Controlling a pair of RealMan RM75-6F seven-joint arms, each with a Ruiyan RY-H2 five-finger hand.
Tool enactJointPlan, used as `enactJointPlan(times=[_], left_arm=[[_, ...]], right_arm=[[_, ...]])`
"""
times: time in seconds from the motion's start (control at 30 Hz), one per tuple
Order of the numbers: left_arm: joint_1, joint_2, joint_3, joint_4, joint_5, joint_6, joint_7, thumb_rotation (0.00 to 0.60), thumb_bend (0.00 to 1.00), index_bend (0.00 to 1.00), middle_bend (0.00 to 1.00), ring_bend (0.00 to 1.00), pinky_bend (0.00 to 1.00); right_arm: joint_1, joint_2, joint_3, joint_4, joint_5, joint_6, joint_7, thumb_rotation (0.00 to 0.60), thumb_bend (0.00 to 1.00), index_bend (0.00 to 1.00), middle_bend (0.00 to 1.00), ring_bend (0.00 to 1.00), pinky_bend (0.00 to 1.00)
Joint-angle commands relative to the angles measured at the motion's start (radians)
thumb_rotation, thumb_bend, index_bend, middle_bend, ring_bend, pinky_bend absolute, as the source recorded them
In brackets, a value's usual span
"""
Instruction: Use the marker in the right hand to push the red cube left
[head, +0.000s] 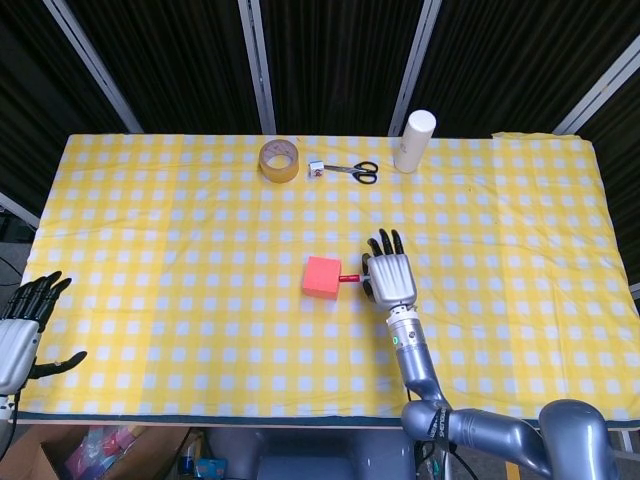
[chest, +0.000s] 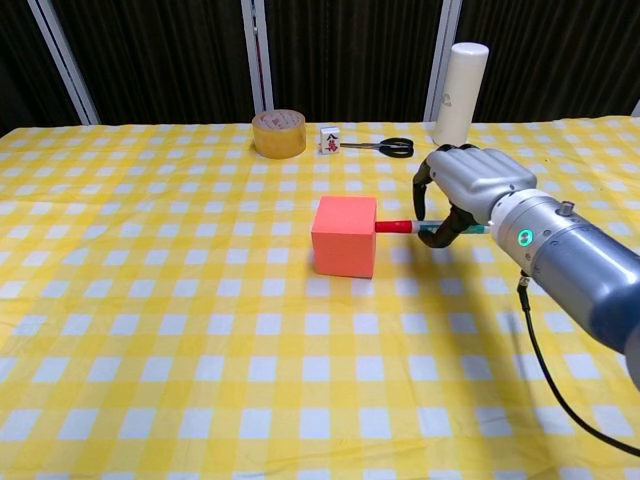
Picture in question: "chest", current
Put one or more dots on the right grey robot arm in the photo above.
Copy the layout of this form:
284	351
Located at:
575	265

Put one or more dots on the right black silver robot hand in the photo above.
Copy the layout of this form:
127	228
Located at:
480	172

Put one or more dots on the yellow white checkered tablecloth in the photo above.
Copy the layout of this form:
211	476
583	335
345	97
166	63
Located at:
200	350

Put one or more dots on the red cube block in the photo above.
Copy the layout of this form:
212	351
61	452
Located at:
345	240

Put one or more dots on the white metal frame post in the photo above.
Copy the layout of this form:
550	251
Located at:
257	55
442	55
65	60

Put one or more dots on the white mahjong tile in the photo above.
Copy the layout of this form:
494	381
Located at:
330	141

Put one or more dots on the red and white marker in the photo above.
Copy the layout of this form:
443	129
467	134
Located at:
395	226

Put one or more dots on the white cylindrical bottle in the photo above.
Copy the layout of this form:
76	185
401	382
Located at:
460	95

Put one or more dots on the clear packing tape roll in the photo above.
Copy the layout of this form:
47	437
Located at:
280	142

